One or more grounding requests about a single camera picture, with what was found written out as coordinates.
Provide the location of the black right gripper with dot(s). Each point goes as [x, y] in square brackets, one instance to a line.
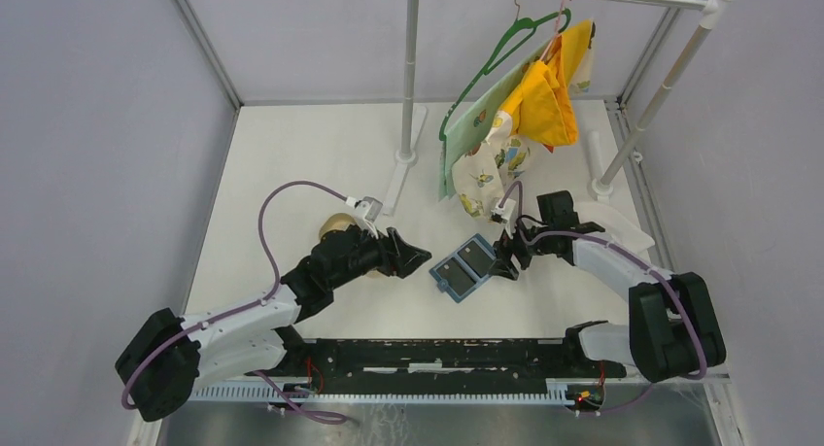
[502, 265]

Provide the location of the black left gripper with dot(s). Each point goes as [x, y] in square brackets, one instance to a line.
[394, 249]

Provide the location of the beige oval card tray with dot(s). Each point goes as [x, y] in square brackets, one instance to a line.
[338, 227]

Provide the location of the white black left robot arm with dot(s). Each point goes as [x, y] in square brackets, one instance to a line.
[170, 356]

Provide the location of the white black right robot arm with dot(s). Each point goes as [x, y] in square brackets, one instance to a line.
[672, 328]

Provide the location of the white cartoon print garment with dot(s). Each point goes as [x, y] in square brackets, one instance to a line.
[485, 173]

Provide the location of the white crumpled cloth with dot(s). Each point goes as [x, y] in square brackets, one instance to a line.
[628, 234]

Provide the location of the silver white clothes rack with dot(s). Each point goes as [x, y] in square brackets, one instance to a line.
[601, 187]

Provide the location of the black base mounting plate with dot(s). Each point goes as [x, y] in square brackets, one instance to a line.
[519, 366]

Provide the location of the mint cartoon print cloth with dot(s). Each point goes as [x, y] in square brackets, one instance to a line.
[472, 125]

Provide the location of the yellow child shirt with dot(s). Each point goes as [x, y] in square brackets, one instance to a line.
[540, 107]

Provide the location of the green clothes hanger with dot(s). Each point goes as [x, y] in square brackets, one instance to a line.
[501, 52]

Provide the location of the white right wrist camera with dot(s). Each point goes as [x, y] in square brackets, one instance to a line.
[505, 212]

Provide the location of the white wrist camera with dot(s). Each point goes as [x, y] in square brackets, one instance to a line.
[366, 212]
[505, 212]

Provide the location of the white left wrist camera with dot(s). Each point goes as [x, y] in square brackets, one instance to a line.
[366, 212]

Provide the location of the white slotted cable duct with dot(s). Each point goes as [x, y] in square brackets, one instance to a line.
[259, 391]

